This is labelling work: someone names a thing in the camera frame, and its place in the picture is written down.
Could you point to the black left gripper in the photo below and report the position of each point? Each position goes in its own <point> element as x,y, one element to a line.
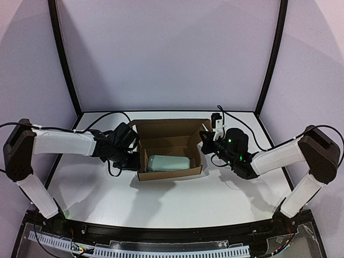
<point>131,164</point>

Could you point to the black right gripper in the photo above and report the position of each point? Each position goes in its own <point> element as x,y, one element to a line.
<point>207,143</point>

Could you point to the pale green oblong case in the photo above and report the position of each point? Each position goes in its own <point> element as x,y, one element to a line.
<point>158,163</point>

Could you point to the brown cardboard box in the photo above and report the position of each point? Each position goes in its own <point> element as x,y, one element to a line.
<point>170,137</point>

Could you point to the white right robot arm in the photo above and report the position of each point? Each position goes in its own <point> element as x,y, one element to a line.
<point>321,154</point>

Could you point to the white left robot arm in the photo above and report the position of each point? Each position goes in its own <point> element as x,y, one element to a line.
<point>115,147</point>

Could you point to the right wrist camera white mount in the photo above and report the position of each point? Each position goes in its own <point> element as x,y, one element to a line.
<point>218,126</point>

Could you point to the white slotted cable duct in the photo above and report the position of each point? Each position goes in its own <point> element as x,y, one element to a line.
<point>215,249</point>

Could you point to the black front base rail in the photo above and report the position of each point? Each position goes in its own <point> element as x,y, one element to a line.
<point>302,231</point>

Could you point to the right black frame post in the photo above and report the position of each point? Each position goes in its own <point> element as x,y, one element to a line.
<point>283,6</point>

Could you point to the black frame post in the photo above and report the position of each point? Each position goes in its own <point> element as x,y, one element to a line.
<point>60,47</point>
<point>283,6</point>

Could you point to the left black frame post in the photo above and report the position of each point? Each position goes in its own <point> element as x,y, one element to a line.
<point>60,47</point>

